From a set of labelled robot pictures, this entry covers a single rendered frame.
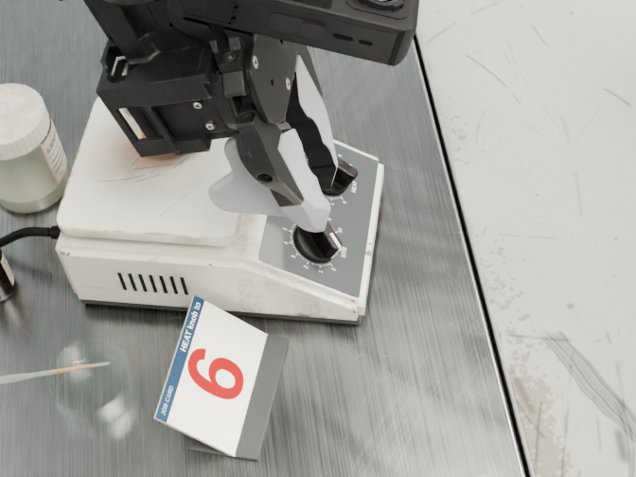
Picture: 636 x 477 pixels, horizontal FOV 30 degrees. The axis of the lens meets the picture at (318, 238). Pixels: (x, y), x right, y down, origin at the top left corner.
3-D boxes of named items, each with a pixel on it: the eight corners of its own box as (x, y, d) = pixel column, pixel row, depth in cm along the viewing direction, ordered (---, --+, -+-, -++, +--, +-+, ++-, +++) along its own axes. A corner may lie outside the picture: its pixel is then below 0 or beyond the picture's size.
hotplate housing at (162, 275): (385, 180, 87) (381, 105, 80) (364, 332, 79) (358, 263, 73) (93, 162, 90) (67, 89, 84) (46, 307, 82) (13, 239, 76)
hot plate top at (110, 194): (269, 107, 81) (267, 97, 80) (238, 249, 74) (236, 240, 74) (99, 97, 83) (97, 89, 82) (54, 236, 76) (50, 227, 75)
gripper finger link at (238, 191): (247, 233, 71) (188, 118, 65) (341, 224, 69) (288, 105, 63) (236, 273, 69) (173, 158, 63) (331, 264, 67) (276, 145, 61)
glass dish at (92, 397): (62, 439, 76) (54, 423, 74) (47, 369, 79) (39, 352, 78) (146, 412, 77) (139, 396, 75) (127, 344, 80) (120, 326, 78)
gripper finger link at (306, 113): (261, 154, 74) (199, 64, 67) (351, 144, 72) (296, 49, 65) (256, 197, 73) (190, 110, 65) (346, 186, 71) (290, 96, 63)
